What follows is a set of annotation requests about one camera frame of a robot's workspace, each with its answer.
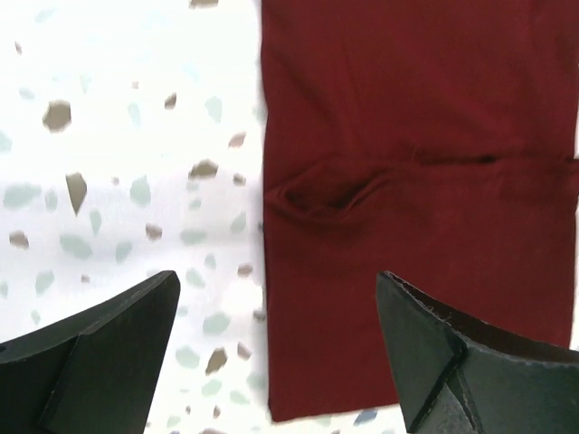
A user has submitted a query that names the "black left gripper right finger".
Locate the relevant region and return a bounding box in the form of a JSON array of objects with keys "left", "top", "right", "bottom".
[{"left": 376, "top": 272, "right": 578, "bottom": 434}]

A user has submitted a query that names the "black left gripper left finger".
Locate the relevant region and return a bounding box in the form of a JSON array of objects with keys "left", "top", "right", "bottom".
[{"left": 1, "top": 270, "right": 180, "bottom": 434}]

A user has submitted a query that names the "dark red t shirt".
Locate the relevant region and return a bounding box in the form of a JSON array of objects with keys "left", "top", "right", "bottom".
[{"left": 261, "top": 0, "right": 578, "bottom": 422}]

